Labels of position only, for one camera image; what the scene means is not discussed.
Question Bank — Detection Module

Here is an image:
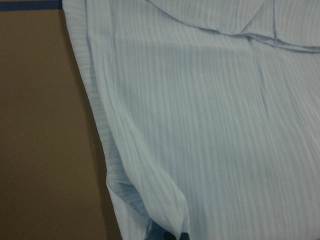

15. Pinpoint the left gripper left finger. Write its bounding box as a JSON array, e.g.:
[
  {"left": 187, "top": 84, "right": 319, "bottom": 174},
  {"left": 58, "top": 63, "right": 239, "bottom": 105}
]
[{"left": 149, "top": 221, "right": 175, "bottom": 240}]

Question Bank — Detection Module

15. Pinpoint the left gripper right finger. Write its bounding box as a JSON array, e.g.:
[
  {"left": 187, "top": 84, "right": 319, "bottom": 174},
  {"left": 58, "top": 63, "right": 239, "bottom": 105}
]
[{"left": 179, "top": 232, "right": 190, "bottom": 240}]

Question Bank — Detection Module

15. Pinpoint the light blue button-up shirt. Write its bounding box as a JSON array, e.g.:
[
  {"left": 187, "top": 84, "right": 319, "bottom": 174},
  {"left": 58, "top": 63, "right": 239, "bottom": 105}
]
[{"left": 62, "top": 0, "right": 320, "bottom": 240}]

